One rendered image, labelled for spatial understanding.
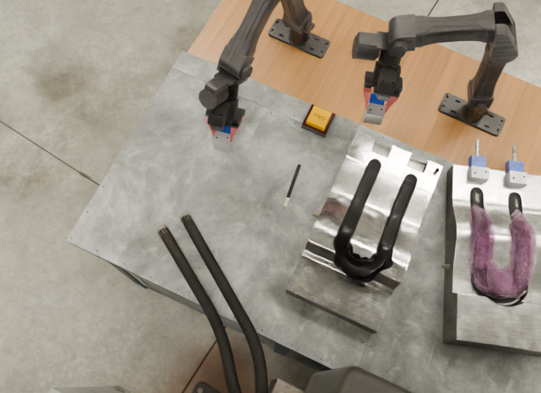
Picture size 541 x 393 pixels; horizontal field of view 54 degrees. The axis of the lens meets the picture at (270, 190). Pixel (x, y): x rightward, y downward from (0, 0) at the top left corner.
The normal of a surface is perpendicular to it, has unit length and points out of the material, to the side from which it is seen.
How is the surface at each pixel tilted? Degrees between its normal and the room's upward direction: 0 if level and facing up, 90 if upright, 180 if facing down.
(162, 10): 0
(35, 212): 0
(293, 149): 0
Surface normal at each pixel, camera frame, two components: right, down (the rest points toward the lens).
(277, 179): 0.02, -0.34
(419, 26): -0.22, -0.35
